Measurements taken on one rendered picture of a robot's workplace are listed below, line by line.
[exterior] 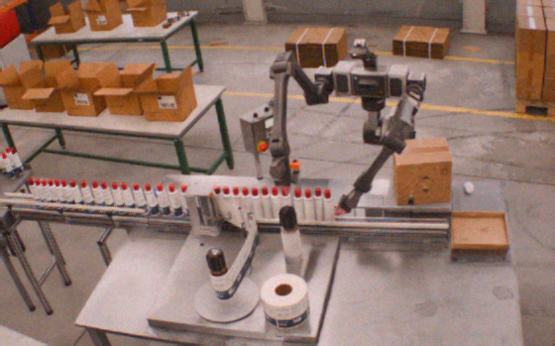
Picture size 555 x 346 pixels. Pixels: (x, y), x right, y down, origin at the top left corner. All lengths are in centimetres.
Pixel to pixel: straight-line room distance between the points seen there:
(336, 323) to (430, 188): 96
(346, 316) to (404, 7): 598
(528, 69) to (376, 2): 308
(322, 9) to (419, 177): 559
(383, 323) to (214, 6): 715
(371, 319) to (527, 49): 368
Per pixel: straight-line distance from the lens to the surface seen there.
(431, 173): 311
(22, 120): 549
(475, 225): 312
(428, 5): 805
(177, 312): 276
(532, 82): 585
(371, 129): 325
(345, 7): 833
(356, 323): 263
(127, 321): 287
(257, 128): 286
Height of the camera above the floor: 280
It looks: 32 degrees down
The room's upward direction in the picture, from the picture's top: 9 degrees counter-clockwise
